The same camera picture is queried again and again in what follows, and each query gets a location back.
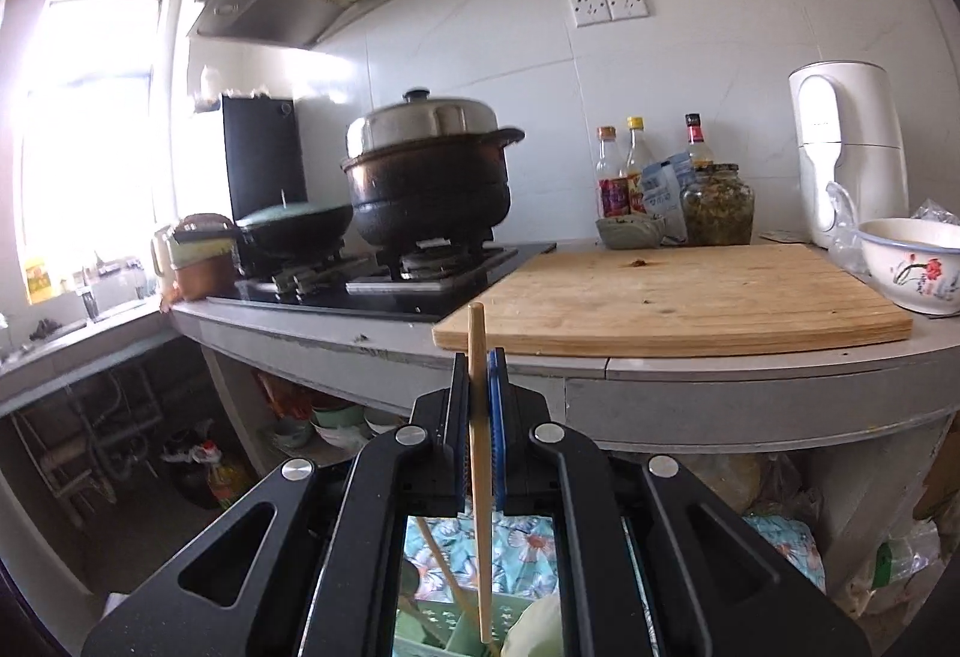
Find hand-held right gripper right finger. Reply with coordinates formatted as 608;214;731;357
486;348;872;657

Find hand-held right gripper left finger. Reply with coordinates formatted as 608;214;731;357
82;351;472;657

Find long wooden chopstick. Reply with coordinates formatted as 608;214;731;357
467;302;499;646

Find green perforated utensil holder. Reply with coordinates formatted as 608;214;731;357
394;552;527;657

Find teal floral blanket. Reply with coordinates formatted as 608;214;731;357
403;513;827;604

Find stack of bowls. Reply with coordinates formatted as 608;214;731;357
310;400;410;449

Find black gas stove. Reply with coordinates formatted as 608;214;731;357
206;242;557;318

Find grey concrete kitchen counter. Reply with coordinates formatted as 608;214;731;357
0;237;960;459

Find wooden cutting board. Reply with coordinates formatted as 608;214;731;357
433;242;914;358

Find oil bottle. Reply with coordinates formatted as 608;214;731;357
201;442;257;509

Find filled plastic sack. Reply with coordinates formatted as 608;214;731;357
696;451;767;517

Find small green dish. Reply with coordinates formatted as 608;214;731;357
595;214;665;251

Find large black cooking pot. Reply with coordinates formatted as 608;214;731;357
341;127;526;251

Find black wok with lid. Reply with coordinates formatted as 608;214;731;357
172;198;355;273

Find red label sauce bottle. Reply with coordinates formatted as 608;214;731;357
595;126;630;220

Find yellow cap bottle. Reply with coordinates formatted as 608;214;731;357
625;117;656;215

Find brown pot with lid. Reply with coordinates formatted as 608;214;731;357
169;214;242;302

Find glass pickle jar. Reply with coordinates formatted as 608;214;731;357
680;163;756;246

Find steel pot lid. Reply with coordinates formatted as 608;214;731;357
345;88;500;160

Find black rectangular box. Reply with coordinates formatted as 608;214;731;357
220;94;310;224

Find cream jug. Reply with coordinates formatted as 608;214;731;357
150;226;178;298

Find red cap dark bottle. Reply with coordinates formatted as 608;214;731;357
684;114;716;170

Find clear plastic bag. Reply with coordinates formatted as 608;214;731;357
825;181;960;277

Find white plastic bags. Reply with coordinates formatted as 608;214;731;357
831;514;947;622

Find white floral enamel basin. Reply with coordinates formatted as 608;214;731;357
857;218;960;317

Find window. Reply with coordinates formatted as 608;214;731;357
15;0;170;307

